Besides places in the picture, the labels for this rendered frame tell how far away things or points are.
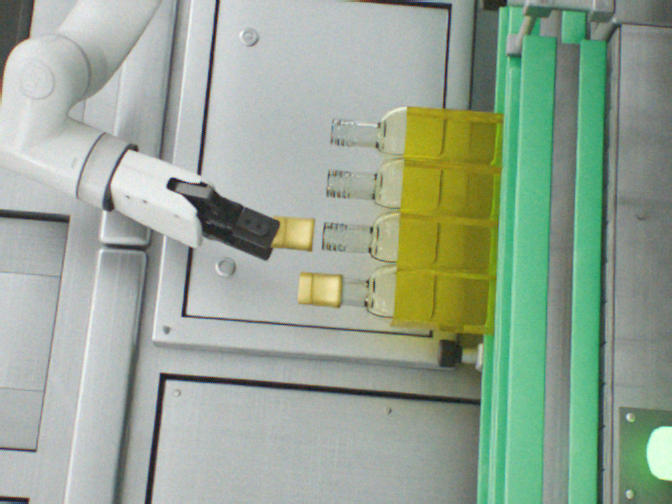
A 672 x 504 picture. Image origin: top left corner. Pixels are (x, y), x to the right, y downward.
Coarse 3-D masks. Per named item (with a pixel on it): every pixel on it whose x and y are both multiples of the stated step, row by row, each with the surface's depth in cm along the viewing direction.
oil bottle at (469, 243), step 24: (384, 216) 132; (408, 216) 132; (432, 216) 132; (456, 216) 132; (384, 240) 131; (408, 240) 131; (432, 240) 131; (456, 240) 131; (480, 240) 131; (384, 264) 132; (408, 264) 131; (432, 264) 131; (456, 264) 131; (480, 264) 131
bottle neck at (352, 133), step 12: (336, 120) 136; (348, 120) 136; (360, 120) 137; (336, 132) 136; (348, 132) 136; (360, 132) 136; (372, 132) 136; (336, 144) 137; (348, 144) 136; (360, 144) 136; (372, 144) 136
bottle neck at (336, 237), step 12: (324, 228) 132; (336, 228) 133; (348, 228) 133; (360, 228) 133; (324, 240) 132; (336, 240) 132; (348, 240) 132; (360, 240) 132; (348, 252) 134; (360, 252) 133
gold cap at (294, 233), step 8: (280, 216) 133; (288, 216) 133; (280, 224) 132; (288, 224) 132; (296, 224) 132; (304, 224) 132; (312, 224) 132; (280, 232) 132; (288, 232) 132; (296, 232) 132; (304, 232) 132; (312, 232) 132; (280, 240) 132; (288, 240) 132; (296, 240) 132; (304, 240) 132; (312, 240) 132; (280, 248) 133; (288, 248) 133; (296, 248) 133; (304, 248) 133
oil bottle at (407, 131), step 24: (384, 120) 135; (408, 120) 135; (432, 120) 135; (456, 120) 135; (480, 120) 135; (504, 120) 135; (384, 144) 135; (408, 144) 134; (432, 144) 134; (456, 144) 134; (480, 144) 134
